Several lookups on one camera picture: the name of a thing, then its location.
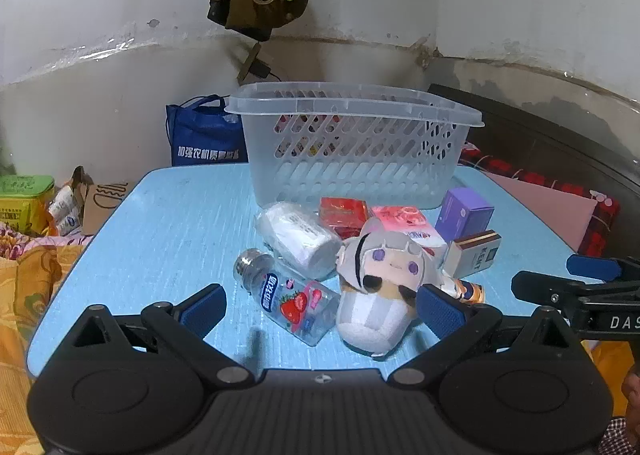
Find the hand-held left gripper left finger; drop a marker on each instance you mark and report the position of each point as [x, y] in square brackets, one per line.
[202, 309]

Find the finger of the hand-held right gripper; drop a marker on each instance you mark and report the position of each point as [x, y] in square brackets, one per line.
[537, 286]
[589, 266]

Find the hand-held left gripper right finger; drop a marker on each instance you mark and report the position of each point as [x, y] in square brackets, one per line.
[440, 313]

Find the white and gold cigarette box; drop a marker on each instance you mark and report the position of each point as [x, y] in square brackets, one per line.
[470, 255]

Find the red cigarette box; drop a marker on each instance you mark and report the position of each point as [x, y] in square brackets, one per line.
[342, 215]

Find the clear plastic basket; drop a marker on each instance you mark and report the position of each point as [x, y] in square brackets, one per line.
[350, 175]

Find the person's right forearm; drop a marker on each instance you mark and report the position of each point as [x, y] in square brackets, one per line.
[632, 390]

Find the small orange and blue bottle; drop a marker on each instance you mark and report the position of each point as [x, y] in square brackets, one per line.
[470, 291]

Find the yellow cloth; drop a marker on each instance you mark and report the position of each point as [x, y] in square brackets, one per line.
[612, 360]

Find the pink board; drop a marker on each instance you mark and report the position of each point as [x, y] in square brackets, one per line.
[550, 215]

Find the grey-haired plush doll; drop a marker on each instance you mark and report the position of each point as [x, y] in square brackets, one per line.
[370, 315]

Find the clear bottle with strawberry label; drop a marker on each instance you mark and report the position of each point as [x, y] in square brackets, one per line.
[290, 305]

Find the pink tissue packet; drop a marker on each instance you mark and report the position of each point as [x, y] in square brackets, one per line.
[405, 220]

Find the purple box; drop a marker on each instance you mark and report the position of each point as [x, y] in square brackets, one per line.
[462, 215]

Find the white tissue roll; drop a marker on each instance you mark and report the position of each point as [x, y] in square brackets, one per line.
[295, 235]

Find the person's patterned clothing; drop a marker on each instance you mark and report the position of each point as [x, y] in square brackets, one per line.
[620, 440]

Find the red patterned blanket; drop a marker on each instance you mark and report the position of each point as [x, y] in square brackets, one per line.
[500, 167]

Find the dark wooden headboard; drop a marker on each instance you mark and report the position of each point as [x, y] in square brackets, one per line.
[550, 145]

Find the brown cardboard box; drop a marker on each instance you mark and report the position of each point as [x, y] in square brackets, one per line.
[100, 205]

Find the white snack packets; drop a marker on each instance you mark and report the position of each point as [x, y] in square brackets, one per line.
[65, 215]

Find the blue tote bag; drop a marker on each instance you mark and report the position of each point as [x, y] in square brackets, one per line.
[200, 135]

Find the orange floral blanket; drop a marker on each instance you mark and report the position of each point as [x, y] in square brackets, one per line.
[25, 310]

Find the red gift box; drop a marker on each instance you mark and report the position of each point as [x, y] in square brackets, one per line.
[300, 132]

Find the green tin box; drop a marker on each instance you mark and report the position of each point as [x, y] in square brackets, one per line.
[25, 205]

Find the black power adapter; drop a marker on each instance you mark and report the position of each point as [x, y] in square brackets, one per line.
[259, 69]

